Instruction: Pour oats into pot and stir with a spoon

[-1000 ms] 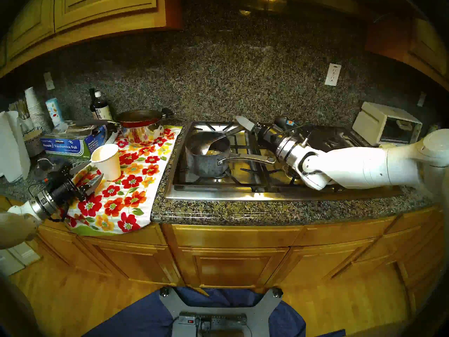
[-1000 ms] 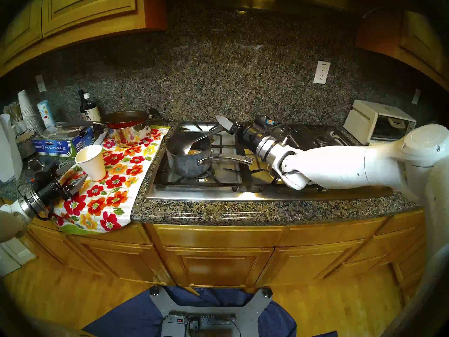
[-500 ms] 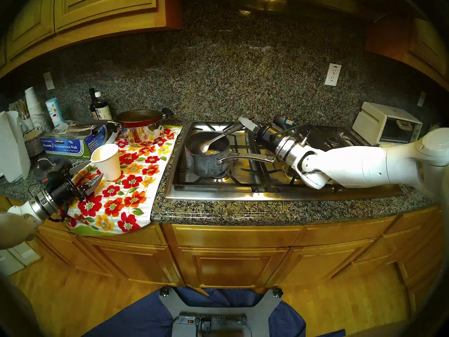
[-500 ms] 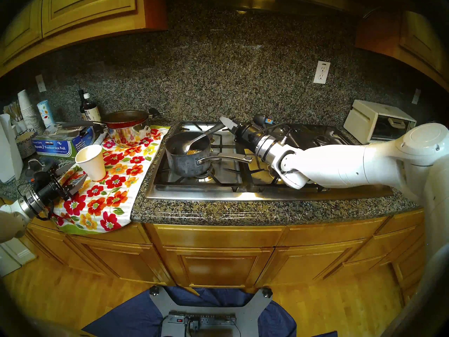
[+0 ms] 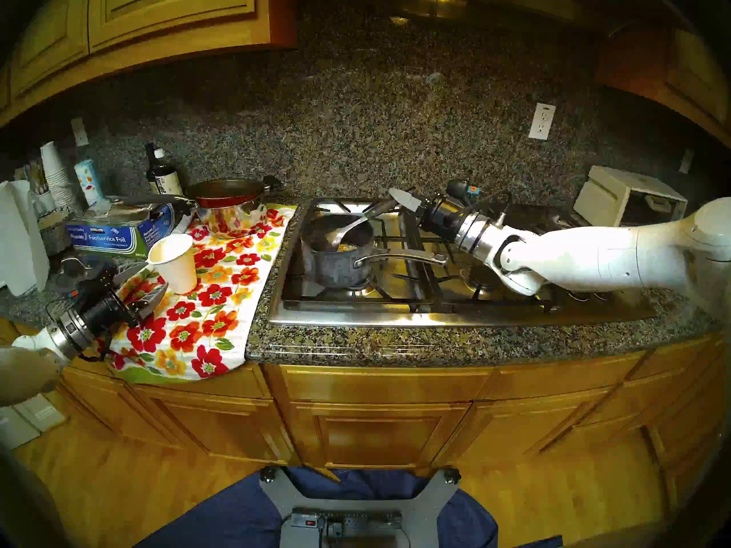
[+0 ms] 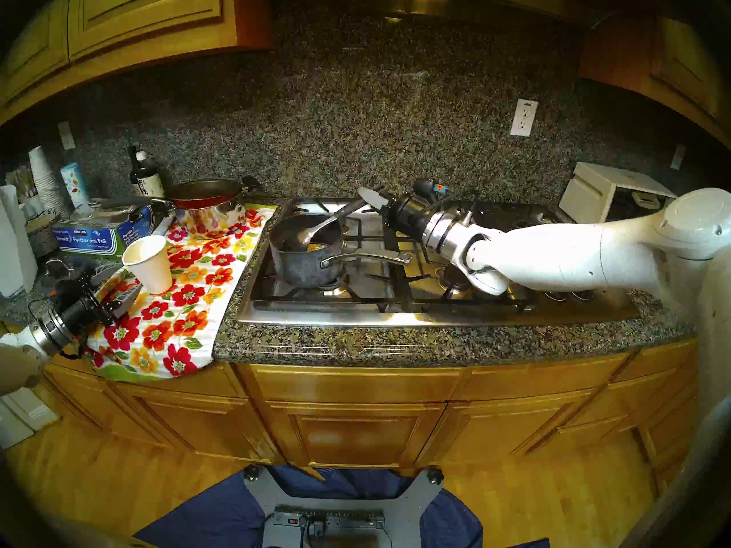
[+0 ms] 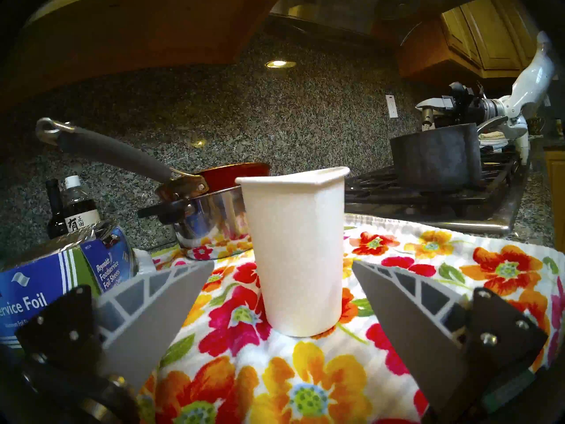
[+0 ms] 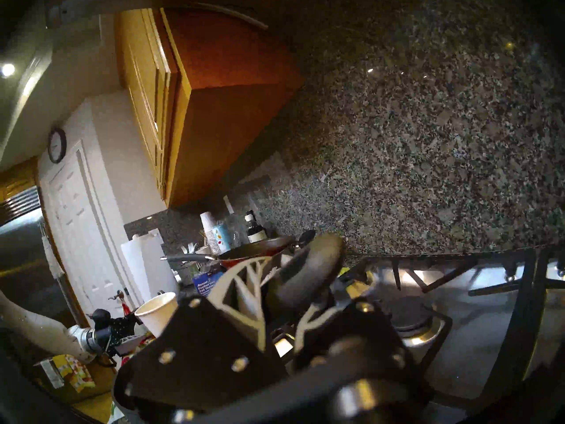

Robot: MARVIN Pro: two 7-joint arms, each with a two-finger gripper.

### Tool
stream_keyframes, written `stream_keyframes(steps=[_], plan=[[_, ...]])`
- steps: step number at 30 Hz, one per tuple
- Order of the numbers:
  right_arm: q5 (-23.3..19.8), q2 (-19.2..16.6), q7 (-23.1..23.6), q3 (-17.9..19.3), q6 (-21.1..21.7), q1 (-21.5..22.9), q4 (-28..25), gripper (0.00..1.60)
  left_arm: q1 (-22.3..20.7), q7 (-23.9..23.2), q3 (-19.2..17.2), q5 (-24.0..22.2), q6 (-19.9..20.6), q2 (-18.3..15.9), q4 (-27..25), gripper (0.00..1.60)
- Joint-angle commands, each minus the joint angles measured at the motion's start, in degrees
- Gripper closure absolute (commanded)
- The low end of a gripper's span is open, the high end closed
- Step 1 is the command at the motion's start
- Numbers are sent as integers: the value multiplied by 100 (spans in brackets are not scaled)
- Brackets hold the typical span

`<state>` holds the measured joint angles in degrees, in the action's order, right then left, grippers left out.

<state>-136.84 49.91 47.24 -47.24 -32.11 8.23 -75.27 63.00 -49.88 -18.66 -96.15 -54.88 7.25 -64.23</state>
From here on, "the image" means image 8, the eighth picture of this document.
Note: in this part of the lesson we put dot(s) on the white wall switch plate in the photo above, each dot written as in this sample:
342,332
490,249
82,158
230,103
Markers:
228,204

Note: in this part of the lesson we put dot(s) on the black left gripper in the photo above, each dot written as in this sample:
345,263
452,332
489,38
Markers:
108,332

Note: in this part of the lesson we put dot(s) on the blue foil sheet box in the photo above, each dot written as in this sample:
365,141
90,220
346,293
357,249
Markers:
205,284

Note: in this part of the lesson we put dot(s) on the leaf print paper cup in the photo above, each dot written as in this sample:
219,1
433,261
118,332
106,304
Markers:
221,237

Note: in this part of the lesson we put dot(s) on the stainless steel gas cooktop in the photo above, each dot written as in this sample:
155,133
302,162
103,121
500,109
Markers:
463,330

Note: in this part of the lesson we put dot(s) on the dark bottle white cap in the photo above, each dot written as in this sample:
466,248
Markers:
255,233

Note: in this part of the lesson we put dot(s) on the red door knob tassel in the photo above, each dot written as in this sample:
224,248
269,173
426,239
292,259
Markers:
124,306

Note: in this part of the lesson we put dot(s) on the stainless steel refrigerator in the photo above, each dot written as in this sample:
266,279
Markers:
26,251

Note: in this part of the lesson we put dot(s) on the white paper cup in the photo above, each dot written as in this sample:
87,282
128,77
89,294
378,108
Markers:
159,315

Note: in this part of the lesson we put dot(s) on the white panel door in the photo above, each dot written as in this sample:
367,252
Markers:
84,242

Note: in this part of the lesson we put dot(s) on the stack of white paper cups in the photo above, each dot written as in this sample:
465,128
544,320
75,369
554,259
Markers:
207,229

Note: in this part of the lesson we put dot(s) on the wooden wall cabinet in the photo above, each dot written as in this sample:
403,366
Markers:
212,118

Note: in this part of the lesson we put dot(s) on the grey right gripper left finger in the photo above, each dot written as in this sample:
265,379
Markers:
229,304

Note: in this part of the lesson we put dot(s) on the round wall clock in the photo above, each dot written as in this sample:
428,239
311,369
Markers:
57,145

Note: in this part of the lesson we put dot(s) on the metal serving spoon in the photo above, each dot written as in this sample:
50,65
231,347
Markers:
304,273

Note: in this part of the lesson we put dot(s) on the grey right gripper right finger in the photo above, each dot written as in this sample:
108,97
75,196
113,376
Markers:
353,335

